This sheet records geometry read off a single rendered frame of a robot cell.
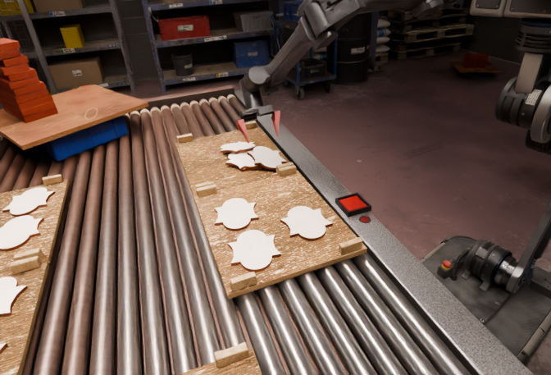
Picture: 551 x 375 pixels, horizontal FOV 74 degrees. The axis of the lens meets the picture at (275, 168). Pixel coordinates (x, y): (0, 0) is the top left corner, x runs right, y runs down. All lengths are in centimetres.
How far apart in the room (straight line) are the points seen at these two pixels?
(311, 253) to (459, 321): 33
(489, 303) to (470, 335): 101
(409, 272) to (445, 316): 12
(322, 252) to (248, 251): 18
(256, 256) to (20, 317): 51
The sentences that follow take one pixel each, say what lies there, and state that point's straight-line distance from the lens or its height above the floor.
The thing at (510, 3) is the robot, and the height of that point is 141.
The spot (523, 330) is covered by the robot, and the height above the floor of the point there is 24.
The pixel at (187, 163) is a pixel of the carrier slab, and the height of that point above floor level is 94.
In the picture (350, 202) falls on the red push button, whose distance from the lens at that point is 109.
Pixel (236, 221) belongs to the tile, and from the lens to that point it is 100.
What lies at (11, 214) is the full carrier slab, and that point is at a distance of 133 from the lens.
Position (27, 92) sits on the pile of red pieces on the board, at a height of 115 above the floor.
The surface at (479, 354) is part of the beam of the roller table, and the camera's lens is 83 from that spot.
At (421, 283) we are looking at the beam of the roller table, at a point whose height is 92.
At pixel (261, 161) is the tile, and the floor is 97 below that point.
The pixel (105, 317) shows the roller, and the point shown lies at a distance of 91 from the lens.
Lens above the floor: 156
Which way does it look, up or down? 30 degrees down
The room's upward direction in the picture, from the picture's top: 3 degrees counter-clockwise
